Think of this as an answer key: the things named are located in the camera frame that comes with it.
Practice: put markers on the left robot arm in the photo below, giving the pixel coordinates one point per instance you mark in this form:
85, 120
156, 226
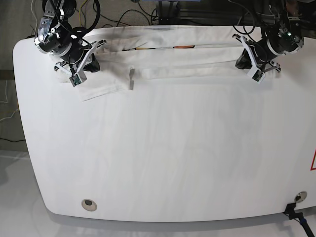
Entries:
280, 38

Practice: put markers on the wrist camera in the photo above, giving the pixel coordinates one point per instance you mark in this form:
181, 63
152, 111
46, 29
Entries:
77, 79
256, 74

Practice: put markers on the right metal table grommet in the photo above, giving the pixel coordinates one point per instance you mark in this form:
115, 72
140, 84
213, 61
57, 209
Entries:
300, 197

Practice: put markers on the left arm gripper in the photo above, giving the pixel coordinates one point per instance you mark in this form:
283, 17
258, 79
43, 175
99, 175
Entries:
263, 51

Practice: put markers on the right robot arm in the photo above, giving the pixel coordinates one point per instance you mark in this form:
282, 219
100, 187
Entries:
56, 36

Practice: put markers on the white printed T-shirt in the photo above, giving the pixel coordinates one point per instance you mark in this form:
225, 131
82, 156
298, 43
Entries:
153, 52

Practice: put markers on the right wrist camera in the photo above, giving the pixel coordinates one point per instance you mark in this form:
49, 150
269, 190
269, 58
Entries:
77, 79

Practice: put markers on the left table grommet hole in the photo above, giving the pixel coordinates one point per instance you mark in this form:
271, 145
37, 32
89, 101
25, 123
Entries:
89, 205

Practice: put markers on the black clamp with cable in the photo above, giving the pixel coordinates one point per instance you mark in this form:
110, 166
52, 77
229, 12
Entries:
298, 216

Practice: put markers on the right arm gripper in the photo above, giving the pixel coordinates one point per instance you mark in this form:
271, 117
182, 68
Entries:
73, 55

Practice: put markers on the red warning sticker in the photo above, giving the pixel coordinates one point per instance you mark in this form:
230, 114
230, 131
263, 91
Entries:
313, 166

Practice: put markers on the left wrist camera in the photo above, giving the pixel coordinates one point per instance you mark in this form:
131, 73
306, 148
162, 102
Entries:
256, 74

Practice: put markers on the black equipment frame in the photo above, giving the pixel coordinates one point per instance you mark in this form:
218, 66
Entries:
168, 11

